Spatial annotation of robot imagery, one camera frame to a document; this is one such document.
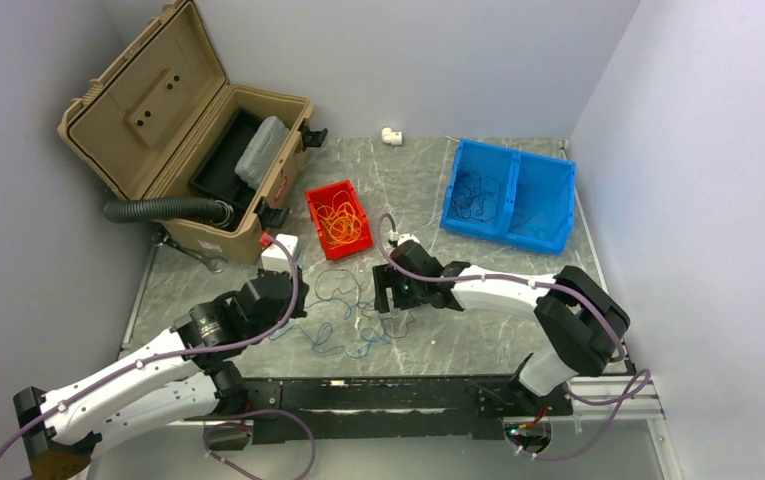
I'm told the blue wire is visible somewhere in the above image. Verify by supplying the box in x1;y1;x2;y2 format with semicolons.
267;291;397;361

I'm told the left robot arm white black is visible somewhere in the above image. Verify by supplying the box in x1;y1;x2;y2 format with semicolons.
13;270;309;479

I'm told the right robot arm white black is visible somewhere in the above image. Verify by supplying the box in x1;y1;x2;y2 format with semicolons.
372;239;631;415

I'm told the white pipe elbow fitting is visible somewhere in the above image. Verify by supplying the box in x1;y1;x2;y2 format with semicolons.
380;127;403;146

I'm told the red plastic bin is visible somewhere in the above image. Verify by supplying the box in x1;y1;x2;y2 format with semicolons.
304;180;374;261

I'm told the blue bin left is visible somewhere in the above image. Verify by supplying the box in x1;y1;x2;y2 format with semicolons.
440;139;520;241

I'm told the blue bin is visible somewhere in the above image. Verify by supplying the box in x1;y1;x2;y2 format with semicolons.
440;139;520;241
504;152;576;255

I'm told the metal wrench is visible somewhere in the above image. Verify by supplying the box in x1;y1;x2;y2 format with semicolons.
151;229;227;274

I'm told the black toolbox tray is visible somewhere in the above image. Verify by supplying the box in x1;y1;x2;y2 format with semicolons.
189;109;263;214

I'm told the grey plastic organizer box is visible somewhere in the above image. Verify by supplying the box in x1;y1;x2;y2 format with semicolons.
234;116;290;190

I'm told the blue bin right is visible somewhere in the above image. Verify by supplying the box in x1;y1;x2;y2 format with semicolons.
504;152;576;255

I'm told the tan hard toolbox case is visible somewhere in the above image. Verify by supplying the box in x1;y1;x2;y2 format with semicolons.
57;1;314;264

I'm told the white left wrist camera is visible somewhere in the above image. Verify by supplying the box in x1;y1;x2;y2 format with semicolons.
259;234;299;272

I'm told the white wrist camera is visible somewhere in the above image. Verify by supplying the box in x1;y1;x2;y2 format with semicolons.
259;234;299;272
386;230;420;248

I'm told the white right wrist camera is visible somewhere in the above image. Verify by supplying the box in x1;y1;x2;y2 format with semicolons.
386;230;420;248

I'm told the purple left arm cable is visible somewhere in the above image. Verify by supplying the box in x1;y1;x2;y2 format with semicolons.
0;235;317;480

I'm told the black corrugated hose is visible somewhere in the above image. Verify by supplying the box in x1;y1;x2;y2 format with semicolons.
103;195;233;225

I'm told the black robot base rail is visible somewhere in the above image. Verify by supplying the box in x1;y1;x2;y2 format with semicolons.
205;374;574;445

